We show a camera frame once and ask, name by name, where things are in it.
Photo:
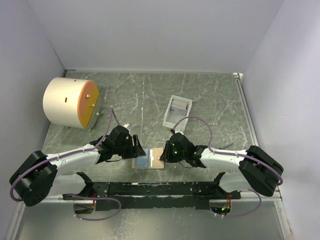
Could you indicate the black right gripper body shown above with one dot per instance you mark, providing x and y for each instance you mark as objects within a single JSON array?
[{"x": 176, "y": 156}]

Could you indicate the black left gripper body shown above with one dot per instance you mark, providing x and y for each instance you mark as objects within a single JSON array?
[{"x": 125, "y": 149}]

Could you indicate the beige leather card holder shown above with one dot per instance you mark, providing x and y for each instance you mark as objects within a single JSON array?
[{"x": 150, "y": 161}]

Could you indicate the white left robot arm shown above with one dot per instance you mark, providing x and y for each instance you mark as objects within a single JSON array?
[{"x": 43, "y": 175}]

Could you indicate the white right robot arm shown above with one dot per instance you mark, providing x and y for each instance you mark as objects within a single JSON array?
[{"x": 253, "y": 168}]

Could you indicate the white plastic card tray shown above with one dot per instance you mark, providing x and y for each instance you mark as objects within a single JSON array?
[{"x": 172, "y": 117}]

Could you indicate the cream cylindrical drawer cabinet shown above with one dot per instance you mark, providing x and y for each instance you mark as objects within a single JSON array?
[{"x": 72, "y": 102}]

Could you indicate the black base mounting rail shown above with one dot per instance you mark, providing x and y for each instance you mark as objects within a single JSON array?
[{"x": 149, "y": 195}]

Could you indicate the aluminium frame extrusion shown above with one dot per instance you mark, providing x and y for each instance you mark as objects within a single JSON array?
[{"x": 43, "y": 175}]

